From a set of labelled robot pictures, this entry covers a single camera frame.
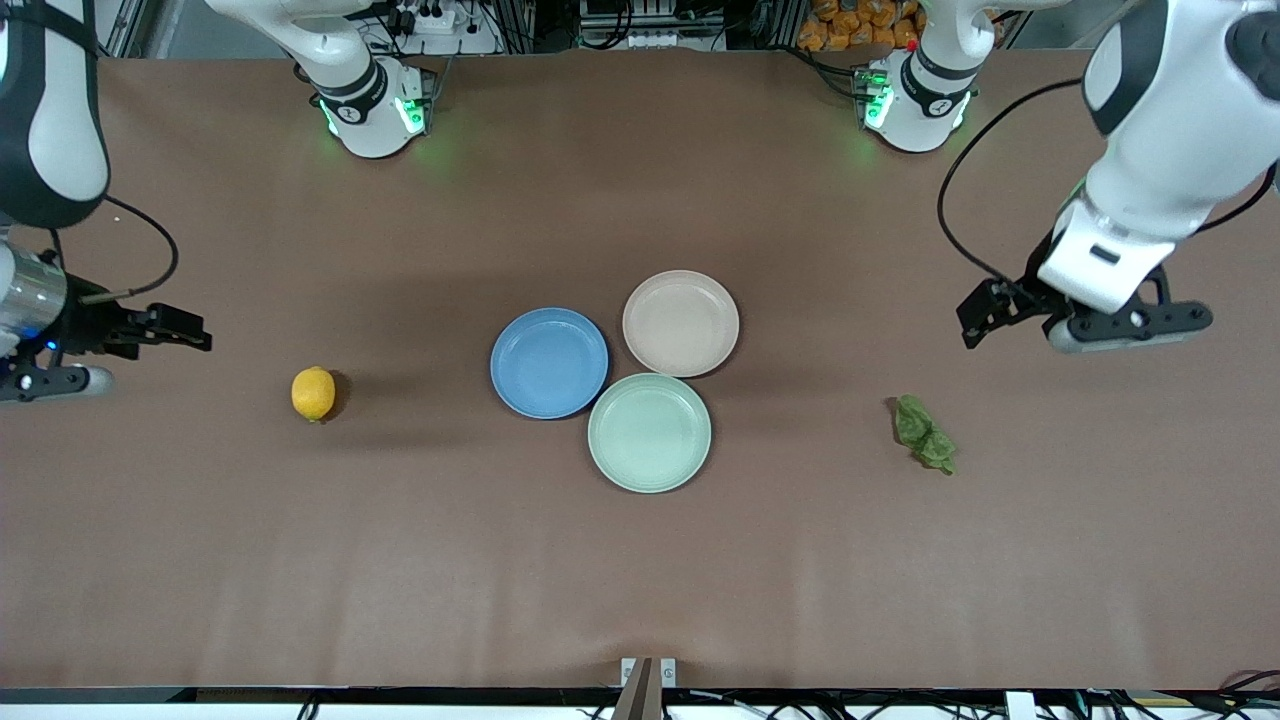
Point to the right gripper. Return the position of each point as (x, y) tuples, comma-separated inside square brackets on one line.
[(95, 327)]

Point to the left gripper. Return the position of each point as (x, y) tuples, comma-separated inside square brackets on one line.
[(1012, 296)]

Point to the green lettuce leaf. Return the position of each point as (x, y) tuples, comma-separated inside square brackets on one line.
[(925, 435)]

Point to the yellow lemon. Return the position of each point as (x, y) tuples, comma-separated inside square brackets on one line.
[(313, 394)]

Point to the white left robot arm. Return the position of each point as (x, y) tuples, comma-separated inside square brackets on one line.
[(1180, 120)]

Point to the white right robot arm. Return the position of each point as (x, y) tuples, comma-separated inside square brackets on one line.
[(60, 120)]

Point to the brown table cover sheet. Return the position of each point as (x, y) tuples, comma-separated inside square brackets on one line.
[(900, 580)]

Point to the orange packets pile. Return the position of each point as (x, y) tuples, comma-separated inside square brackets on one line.
[(850, 25)]

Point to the beige plate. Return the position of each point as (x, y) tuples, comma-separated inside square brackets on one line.
[(681, 324)]

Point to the green plate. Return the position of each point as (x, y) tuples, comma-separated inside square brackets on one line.
[(650, 435)]

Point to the blue plate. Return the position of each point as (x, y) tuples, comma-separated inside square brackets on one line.
[(549, 363)]

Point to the white power strip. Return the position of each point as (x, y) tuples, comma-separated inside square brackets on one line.
[(450, 25)]

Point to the metal table edge bracket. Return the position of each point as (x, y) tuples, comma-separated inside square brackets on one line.
[(645, 700)]

